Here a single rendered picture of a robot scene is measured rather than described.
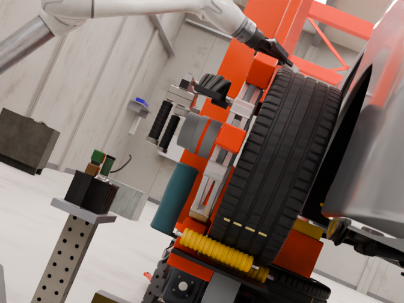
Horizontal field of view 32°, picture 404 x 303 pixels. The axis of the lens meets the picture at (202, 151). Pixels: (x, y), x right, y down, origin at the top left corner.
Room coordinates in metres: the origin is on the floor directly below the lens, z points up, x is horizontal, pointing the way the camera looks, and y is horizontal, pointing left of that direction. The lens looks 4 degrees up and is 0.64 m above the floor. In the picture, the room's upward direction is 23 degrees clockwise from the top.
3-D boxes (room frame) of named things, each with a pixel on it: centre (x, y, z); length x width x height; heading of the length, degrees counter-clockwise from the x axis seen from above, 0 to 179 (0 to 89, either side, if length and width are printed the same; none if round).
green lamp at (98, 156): (2.47, 0.33, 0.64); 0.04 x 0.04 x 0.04; 86
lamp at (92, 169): (2.47, 0.33, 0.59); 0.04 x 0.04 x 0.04; 86
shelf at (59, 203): (2.67, 0.31, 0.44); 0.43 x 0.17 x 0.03; 176
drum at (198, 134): (2.46, -0.01, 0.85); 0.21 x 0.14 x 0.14; 86
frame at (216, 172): (2.46, -0.08, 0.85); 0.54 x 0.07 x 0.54; 176
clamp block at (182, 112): (2.64, 0.11, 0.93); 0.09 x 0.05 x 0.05; 86
